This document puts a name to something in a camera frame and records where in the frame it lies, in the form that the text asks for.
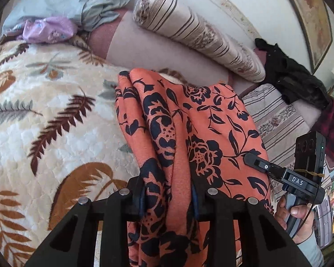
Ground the person's right hand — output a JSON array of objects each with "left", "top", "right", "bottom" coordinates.
[{"left": 274, "top": 194, "right": 316, "bottom": 246}]

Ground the person's right forearm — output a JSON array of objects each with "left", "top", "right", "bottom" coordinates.
[{"left": 295, "top": 232, "right": 325, "bottom": 267}]

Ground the striped floral bolster pillow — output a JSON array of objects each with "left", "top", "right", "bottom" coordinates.
[{"left": 133, "top": 0, "right": 266, "bottom": 83}]

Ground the orange black floral garment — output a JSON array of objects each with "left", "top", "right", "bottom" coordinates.
[{"left": 114, "top": 68, "right": 275, "bottom": 267}]

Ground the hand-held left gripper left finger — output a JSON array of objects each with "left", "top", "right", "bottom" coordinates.
[{"left": 25, "top": 176, "right": 147, "bottom": 267}]

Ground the framed wall picture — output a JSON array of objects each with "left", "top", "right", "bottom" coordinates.
[{"left": 277, "top": 0, "right": 334, "bottom": 74}]

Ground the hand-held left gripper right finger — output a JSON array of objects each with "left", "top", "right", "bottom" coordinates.
[{"left": 190, "top": 184, "right": 312, "bottom": 267}]

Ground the purple floral cloth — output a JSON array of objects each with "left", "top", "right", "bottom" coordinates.
[{"left": 22, "top": 16, "right": 78, "bottom": 44}]

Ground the black cloth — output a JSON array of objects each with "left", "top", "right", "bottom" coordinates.
[{"left": 255, "top": 37, "right": 330, "bottom": 105}]

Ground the cream leaf print blanket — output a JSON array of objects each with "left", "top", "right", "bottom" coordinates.
[{"left": 0, "top": 40, "right": 190, "bottom": 267}]

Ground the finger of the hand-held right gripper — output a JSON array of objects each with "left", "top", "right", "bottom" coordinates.
[{"left": 243, "top": 152, "right": 287, "bottom": 182}]

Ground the pink bed sheet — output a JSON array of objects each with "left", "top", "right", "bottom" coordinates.
[{"left": 83, "top": 8, "right": 323, "bottom": 130}]

